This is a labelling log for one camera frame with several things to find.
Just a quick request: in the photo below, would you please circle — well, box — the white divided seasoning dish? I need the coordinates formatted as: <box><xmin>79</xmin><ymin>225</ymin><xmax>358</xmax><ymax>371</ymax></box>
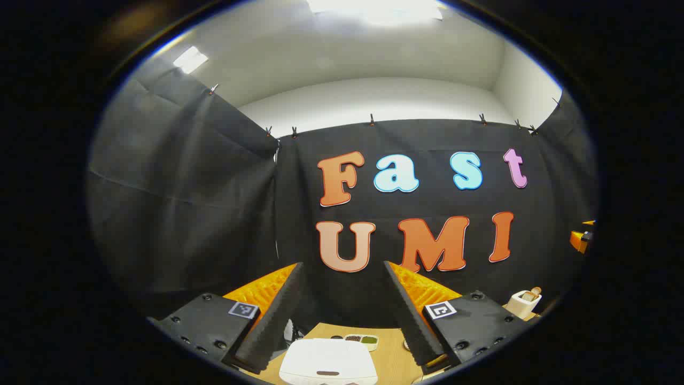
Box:
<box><xmin>344</xmin><ymin>334</ymin><xmax>379</xmax><ymax>352</ymax></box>

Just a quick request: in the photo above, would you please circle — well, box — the black backdrop cloth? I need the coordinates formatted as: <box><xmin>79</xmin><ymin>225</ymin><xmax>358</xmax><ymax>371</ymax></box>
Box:
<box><xmin>88</xmin><ymin>53</ymin><xmax>596</xmax><ymax>332</ymax></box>

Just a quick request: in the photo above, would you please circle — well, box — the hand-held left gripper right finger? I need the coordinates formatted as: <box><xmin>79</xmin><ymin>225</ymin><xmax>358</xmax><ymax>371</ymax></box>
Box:
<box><xmin>382</xmin><ymin>260</ymin><xmax>535</xmax><ymax>375</ymax></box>

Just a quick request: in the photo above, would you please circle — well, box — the ceiling light panel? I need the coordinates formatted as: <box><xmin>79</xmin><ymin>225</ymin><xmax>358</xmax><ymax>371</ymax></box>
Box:
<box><xmin>173</xmin><ymin>45</ymin><xmax>209</xmax><ymax>74</ymax></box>

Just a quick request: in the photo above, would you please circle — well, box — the white toaster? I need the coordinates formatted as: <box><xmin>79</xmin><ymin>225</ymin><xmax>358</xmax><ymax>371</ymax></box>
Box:
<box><xmin>505</xmin><ymin>290</ymin><xmax>542</xmax><ymax>320</ymax></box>

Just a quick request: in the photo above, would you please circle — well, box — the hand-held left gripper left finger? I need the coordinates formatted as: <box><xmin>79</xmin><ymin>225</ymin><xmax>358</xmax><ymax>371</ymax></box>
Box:
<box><xmin>147</xmin><ymin>262</ymin><xmax>308</xmax><ymax>375</ymax></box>

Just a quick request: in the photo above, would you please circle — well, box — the white rice cooker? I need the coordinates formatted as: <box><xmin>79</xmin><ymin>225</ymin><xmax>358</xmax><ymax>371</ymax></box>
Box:
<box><xmin>278</xmin><ymin>338</ymin><xmax>379</xmax><ymax>385</ymax></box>

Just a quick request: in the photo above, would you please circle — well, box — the row of black clips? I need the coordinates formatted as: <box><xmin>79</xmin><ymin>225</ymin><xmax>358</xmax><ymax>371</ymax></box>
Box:
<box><xmin>208</xmin><ymin>83</ymin><xmax>562</xmax><ymax>140</ymax></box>

